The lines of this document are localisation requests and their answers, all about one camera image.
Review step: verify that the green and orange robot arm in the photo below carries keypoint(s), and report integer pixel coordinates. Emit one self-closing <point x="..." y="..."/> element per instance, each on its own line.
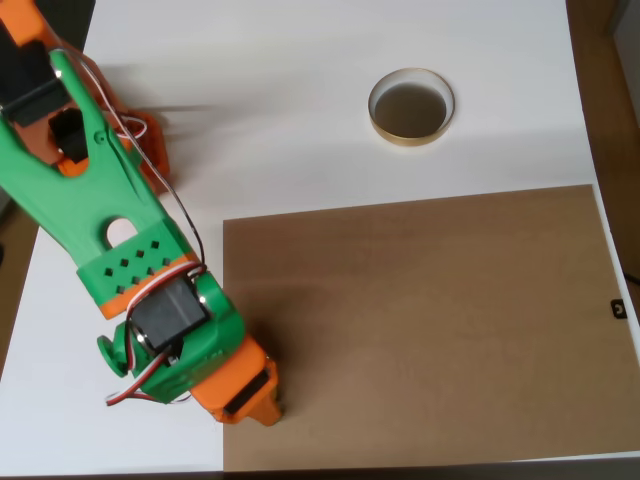
<point x="125" y="210"/>

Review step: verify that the orange robot base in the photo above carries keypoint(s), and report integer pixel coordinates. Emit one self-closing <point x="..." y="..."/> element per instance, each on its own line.
<point x="160" y="150"/>

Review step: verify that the round shallow tin dish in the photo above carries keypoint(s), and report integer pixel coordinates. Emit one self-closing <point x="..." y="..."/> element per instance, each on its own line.
<point x="411" y="112"/>

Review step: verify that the brown cardboard board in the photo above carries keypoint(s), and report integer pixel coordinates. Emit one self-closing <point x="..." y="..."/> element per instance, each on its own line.
<point x="425" y="325"/>

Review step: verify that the white panel sheet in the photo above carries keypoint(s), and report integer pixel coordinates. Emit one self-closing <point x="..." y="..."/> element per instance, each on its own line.
<point x="300" y="125"/>

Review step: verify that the small black clip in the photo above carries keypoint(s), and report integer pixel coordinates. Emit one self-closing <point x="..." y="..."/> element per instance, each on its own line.
<point x="618" y="309"/>

